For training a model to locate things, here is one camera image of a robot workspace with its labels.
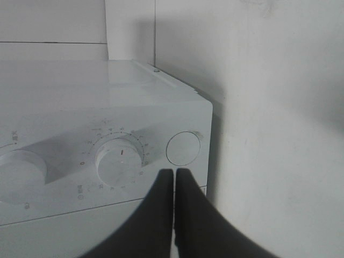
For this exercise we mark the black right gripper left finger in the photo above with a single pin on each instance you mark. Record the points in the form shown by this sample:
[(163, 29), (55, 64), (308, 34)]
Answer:
[(148, 231)]

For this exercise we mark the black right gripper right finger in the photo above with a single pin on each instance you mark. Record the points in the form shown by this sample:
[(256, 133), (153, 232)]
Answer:
[(201, 231)]

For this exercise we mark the white microwave door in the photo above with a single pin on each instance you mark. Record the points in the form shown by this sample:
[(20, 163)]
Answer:
[(64, 222)]

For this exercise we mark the white round knob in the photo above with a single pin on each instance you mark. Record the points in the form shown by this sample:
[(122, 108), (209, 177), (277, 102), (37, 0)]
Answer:
[(23, 176), (118, 162)]

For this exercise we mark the white round door button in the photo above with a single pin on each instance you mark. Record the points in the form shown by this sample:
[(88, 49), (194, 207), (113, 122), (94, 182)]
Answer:
[(183, 148)]

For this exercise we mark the white microwave oven body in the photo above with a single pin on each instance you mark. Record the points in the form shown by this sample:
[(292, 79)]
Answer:
[(65, 110)]

